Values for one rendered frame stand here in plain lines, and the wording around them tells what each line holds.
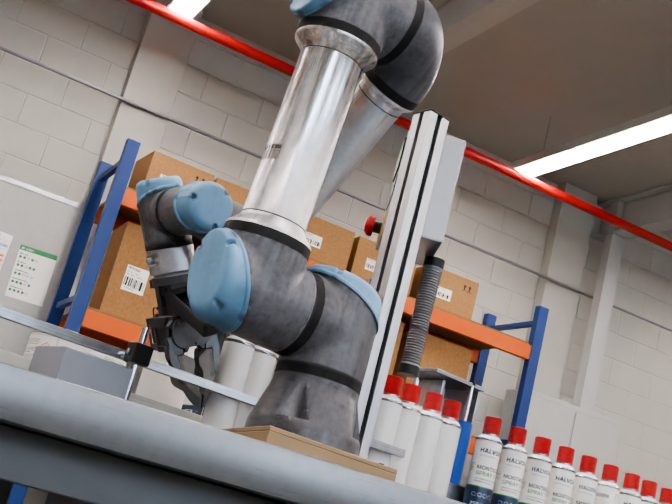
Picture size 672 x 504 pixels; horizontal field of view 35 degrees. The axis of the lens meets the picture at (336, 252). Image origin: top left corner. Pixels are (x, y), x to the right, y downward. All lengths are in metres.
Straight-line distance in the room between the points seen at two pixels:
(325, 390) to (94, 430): 0.55
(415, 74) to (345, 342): 0.39
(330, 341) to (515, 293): 6.25
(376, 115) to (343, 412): 0.44
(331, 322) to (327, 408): 0.11
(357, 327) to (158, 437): 0.57
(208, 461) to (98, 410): 0.10
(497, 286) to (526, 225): 0.52
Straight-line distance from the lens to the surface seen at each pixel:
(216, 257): 1.30
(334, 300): 1.35
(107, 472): 0.89
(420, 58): 1.48
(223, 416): 1.68
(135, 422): 0.84
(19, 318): 1.52
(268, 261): 1.29
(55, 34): 6.56
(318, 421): 1.32
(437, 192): 1.79
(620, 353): 8.12
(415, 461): 1.95
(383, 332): 1.69
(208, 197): 1.55
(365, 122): 1.53
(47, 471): 0.88
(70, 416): 0.83
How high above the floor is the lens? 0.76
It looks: 16 degrees up
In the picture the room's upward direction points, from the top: 15 degrees clockwise
